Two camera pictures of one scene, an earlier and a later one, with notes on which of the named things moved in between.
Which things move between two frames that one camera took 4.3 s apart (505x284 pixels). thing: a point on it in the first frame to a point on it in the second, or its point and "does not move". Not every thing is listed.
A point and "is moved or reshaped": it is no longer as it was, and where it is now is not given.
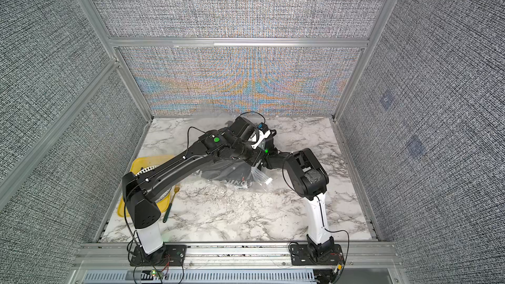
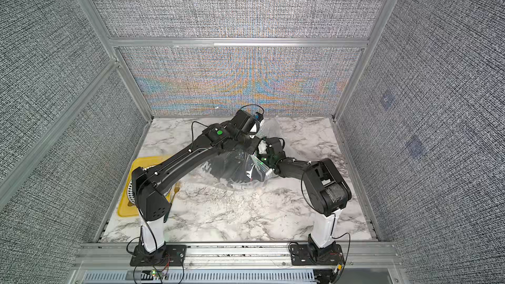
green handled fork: x=176 y=189 does not move
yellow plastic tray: x=139 y=164 does not move
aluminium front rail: x=234 y=256 does not move
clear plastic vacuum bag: x=235 y=174 is moved or reshaped
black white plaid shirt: x=240 y=187 to x=206 y=168
